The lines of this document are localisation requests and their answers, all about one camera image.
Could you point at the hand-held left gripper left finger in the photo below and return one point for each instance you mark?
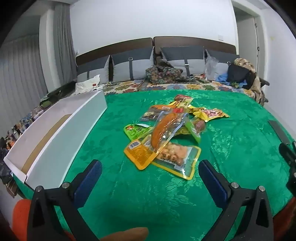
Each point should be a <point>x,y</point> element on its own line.
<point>89,183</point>

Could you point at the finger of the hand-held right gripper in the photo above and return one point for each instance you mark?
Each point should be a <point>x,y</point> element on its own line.
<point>289,153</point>
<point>292,183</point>

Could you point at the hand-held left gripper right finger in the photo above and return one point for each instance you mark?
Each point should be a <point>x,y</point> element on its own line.
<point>211,185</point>

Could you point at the green-edged packet round balls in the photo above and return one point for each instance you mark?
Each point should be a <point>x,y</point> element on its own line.
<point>178,160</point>

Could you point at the white cardboard box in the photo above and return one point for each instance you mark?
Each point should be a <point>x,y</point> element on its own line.
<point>76,129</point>

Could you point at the yellow packet blue label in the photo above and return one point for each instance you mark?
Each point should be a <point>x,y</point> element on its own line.
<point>138,156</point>

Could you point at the green packet brown sausage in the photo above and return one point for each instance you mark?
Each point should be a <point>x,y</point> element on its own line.
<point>197,128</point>

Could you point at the green snack packet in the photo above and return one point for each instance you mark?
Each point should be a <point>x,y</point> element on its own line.
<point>134,131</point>

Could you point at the clear packet orange sausage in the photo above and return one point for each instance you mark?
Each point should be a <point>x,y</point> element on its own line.
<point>161,127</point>

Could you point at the clear packet dark snack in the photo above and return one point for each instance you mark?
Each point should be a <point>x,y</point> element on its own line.
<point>150,116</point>

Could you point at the black smartphone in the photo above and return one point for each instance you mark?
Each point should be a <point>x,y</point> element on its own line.
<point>278,132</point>

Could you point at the green patterned blanket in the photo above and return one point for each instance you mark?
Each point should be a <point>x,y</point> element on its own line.
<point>231,150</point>

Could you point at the tan rounded object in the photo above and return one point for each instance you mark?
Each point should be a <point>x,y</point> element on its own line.
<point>129,234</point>

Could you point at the beige patterned cloth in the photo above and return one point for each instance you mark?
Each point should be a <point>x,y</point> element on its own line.
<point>255,85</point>

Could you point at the dark chair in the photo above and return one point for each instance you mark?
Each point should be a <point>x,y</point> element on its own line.
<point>264,81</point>

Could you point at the green patterned cloth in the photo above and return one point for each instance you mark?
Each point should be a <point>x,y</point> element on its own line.
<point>235,84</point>

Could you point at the black bag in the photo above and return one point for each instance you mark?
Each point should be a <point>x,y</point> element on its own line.
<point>239,74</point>

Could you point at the white plastic bag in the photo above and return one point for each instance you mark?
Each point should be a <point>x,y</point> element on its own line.
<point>86,84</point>

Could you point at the blue cloth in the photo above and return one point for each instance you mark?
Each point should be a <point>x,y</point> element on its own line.
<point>223,78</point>

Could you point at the scattered small wrappers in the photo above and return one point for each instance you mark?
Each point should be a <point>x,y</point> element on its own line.
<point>198,78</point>

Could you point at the clear plastic bag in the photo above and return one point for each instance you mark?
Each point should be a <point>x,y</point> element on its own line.
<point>211,68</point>

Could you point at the white door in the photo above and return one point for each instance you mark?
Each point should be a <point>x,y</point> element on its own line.
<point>247,41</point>

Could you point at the dark floral cloth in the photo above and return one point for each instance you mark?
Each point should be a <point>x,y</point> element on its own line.
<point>161,74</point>

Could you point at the grey curtain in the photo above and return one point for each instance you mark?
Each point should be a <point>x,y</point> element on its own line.
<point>25,67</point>

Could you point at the white wall switch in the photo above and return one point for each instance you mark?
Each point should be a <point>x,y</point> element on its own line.
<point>220,38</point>

